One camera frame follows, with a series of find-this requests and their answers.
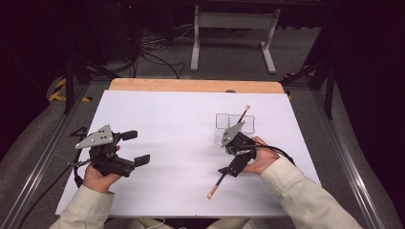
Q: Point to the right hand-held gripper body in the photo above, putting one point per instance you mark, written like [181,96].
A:
[232,133]

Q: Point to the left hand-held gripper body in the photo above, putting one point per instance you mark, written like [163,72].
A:
[98,137]

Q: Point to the clear acrylic organizer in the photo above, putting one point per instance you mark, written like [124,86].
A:
[223,120]

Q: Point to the black makeup brush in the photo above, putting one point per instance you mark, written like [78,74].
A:
[216,186]
[244,114]

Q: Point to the person's right hand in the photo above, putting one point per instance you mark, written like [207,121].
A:
[264,156]

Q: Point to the person's left hand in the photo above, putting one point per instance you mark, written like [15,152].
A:
[98,183]

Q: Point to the white table sheet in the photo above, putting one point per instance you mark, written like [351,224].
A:
[178,133]

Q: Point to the yellow black floor tape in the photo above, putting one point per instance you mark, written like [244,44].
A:
[297,75]
[57,92]

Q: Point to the black tripod stand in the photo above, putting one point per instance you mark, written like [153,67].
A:
[69,82]
[329,92]

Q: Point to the white metal stand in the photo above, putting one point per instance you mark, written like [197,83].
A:
[235,20]

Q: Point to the aluminium floor rail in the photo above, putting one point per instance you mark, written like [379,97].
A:
[51,143]
[358,191]

